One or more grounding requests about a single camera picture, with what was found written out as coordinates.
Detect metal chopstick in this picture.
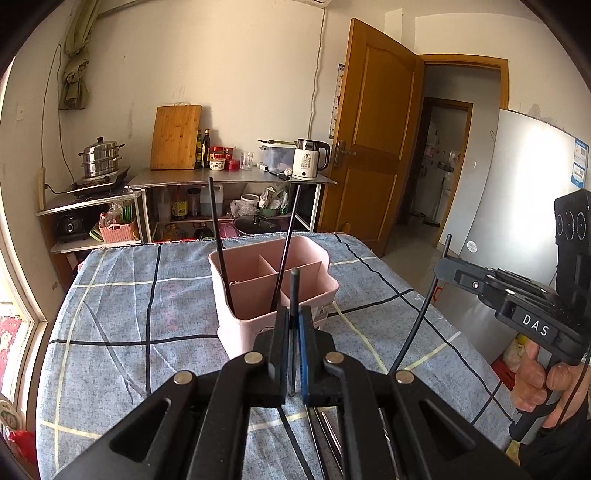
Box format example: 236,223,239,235
321,411,345,478
307,410,330,480

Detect silver refrigerator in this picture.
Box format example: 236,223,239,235
441,108,591,365

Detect pot with glass lid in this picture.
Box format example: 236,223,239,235
233,213,287,236

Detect person's right forearm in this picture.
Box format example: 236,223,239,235
519,397,591,480

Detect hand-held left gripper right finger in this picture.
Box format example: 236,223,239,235
298,307,532,480

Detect metal kitchen shelf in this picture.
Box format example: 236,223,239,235
127,167,338,241

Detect pink plastic utensil basket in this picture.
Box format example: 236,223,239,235
208,234,340,358

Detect person's right hand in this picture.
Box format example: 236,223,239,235
513,344,578,415

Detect wall calendar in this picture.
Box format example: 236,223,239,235
329,62,346,139

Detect black chopstick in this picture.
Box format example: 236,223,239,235
287,267,302,398
389,234,453,376
208,176,236,317
270,182,303,311

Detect bamboo cutting board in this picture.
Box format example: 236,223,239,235
150,105,203,171

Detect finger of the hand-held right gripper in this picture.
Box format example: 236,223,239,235
436,256,560,302
455,271,551,318

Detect black kitchen appliance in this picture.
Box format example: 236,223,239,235
56,213,88,243

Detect black induction cooker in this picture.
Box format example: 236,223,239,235
67,166,132,198

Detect white plastic jug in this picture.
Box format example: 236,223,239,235
200,185,225,217

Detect pink storage basket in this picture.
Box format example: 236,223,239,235
98,217,140,244

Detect clear plastic storage box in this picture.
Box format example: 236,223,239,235
259,141,296,171

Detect olive curtain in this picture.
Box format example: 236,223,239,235
58,0,100,110

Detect white electric kettle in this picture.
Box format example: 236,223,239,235
292,138,332,181

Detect blue plaid bed sheet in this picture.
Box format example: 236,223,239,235
37,232,518,480

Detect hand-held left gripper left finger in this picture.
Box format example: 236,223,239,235
55,308,291,480

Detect wooden door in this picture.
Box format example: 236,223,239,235
318,18,424,259

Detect wooden door frame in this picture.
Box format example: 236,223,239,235
416,54,510,232

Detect crumpled plastic bags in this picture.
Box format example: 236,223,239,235
259,185,289,210

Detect steel steamer pot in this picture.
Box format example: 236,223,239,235
78,136,125,178

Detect cooking oil bottle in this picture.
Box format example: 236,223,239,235
171,186,188,220

